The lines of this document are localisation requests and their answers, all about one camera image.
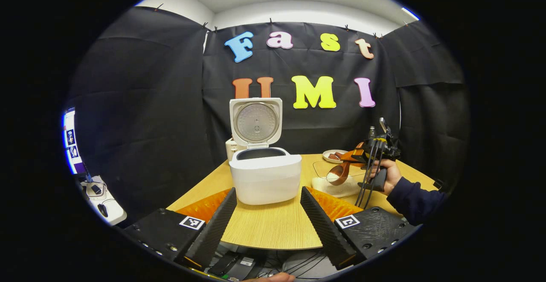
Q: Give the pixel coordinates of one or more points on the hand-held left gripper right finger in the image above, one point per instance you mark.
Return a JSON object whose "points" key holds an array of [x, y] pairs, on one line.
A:
{"points": [[326, 228]]}

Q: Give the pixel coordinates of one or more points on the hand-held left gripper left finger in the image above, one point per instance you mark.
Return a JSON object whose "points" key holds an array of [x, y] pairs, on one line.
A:
{"points": [[213, 231]]}

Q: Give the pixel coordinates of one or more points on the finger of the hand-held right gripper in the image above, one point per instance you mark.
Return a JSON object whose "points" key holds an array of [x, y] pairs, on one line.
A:
{"points": [[352, 156]]}

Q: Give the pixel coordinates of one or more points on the brown wooden spoon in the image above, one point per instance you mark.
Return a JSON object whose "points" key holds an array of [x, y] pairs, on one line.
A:
{"points": [[339, 174]]}

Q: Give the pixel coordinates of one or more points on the clear rice container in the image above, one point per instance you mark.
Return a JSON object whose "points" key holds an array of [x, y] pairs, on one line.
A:
{"points": [[337, 190]]}

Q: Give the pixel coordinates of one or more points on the white rice cooker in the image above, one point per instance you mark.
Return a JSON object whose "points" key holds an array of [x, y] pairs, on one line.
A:
{"points": [[264, 179]]}

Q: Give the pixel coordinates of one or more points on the clear plastic water bottle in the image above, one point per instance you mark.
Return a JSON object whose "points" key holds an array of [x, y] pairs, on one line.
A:
{"points": [[372, 132]]}

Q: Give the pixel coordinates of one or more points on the white plate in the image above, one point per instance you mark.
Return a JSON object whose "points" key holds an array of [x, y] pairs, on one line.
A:
{"points": [[327, 159]]}

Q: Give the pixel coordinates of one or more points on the black box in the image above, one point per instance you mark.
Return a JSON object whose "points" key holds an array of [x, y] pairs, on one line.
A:
{"points": [[224, 265]]}

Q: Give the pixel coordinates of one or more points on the grey round base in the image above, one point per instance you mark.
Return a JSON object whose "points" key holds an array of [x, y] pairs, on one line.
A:
{"points": [[307, 270]]}

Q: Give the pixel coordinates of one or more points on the white side table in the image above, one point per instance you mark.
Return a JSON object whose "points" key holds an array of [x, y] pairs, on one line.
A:
{"points": [[116, 213]]}

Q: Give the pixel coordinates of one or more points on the black computer mouse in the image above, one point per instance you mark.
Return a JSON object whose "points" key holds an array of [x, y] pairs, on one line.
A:
{"points": [[103, 210]]}

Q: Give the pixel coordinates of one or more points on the small ceiling light panel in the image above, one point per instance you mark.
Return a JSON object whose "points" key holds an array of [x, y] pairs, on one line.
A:
{"points": [[410, 13]]}

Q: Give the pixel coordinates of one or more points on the black backdrop cloth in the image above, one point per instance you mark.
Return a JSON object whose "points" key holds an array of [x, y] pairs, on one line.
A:
{"points": [[149, 103]]}

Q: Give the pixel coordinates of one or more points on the computer monitor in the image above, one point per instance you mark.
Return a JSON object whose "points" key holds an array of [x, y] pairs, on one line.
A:
{"points": [[70, 139]]}

